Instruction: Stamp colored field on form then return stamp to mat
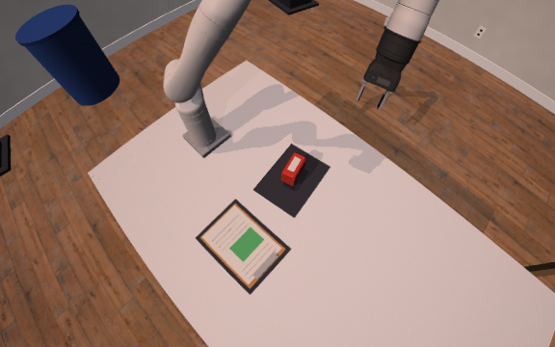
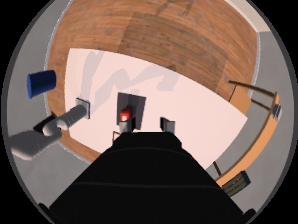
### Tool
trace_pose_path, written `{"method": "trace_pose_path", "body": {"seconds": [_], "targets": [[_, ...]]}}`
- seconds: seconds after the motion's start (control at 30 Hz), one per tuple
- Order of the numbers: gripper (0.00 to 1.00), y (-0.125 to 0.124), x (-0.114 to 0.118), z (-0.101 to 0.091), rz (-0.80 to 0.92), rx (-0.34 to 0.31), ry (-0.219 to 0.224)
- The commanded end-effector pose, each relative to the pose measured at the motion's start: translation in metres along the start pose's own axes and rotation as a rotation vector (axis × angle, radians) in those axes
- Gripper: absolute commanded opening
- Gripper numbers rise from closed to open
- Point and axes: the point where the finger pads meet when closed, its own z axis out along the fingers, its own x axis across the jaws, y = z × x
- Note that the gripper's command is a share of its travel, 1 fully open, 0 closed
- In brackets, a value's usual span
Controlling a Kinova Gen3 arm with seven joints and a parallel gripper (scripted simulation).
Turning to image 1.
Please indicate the red self-inking stamp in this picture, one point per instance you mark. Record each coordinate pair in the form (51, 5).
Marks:
(293, 170)

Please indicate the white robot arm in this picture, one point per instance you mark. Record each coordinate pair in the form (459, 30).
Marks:
(210, 27)

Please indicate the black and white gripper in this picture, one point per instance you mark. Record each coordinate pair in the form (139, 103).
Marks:
(402, 33)

